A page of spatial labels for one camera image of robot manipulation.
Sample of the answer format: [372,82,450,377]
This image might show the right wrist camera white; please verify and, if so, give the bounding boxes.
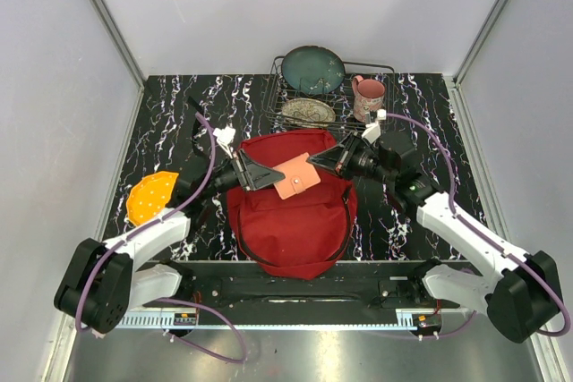
[362,108,387,144]

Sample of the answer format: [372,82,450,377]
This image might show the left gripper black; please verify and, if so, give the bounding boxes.
[199,149,285,201]

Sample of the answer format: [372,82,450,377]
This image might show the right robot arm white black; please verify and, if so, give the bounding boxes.
[308,132,571,344]

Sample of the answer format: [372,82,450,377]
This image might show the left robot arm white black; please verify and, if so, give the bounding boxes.
[54,150,285,335]

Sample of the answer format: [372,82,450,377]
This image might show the pink patterned mug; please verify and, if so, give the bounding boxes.
[352,75,386,123]

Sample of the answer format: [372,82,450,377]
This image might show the orange perforated plate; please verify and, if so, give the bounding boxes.
[125,171,179,226]

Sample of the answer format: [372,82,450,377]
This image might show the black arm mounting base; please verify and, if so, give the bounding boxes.
[160,260,454,309]

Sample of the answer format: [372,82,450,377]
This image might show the black wire dish rack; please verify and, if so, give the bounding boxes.
[262,55,398,136]

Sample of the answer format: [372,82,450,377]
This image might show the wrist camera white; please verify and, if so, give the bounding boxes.
[362,108,387,144]
[213,125,235,157]

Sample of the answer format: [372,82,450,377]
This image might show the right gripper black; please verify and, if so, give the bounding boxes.
[307,132,395,186]

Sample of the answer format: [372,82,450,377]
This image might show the patterned beige plate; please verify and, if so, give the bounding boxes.
[280,98,336,128]

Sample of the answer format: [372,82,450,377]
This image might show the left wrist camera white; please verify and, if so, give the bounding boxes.
[213,125,235,157]

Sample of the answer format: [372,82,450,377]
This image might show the aluminium frame rail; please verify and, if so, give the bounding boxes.
[60,301,550,332]

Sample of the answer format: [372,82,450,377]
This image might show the teal ceramic plate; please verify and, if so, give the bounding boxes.
[281,46,346,96]

